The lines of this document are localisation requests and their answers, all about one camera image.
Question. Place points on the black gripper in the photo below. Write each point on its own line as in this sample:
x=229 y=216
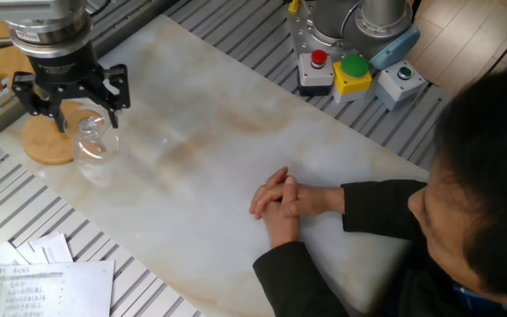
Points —
x=64 y=66

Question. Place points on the round wooden glass rack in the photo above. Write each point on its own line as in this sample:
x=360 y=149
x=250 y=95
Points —
x=44 y=145

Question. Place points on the clear stemmed glass cup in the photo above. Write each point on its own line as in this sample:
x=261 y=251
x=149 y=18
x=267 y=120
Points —
x=95 y=149

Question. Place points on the right forearm dark sleeve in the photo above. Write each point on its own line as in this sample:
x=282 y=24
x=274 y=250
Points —
x=381 y=211

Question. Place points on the left forearm dark sleeve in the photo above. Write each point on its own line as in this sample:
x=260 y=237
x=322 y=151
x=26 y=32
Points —
x=297 y=286

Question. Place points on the person's left hand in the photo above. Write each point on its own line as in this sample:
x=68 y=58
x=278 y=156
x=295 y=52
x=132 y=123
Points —
x=282 y=231

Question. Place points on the person's right hand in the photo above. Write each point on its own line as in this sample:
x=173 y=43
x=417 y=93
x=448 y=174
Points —
x=315 y=200

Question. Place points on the white marble pattern mat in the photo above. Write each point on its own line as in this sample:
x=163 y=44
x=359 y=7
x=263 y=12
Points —
x=214 y=154

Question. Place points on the white paper sheet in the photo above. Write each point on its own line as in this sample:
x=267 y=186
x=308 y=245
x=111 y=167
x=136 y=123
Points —
x=2 y=257
x=53 y=248

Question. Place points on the printed paper sheet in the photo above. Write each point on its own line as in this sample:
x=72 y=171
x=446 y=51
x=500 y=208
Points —
x=51 y=290

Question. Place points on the yellow clip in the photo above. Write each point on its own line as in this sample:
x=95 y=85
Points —
x=294 y=6

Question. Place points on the grey box red button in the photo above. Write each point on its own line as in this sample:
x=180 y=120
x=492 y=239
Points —
x=316 y=72

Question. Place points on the yellow box green button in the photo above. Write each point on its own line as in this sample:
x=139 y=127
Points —
x=352 y=77

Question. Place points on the grey box small green button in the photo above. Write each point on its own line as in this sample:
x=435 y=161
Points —
x=401 y=86

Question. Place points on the person's torso dark jacket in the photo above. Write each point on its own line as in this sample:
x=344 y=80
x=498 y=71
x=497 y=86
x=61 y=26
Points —
x=412 y=282

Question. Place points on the person's head black hair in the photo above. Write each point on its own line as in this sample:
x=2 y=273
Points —
x=491 y=176

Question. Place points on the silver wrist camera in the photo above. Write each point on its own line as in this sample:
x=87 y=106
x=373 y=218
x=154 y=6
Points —
x=11 y=11

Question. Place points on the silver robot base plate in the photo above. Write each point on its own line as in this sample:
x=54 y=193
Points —
x=297 y=31

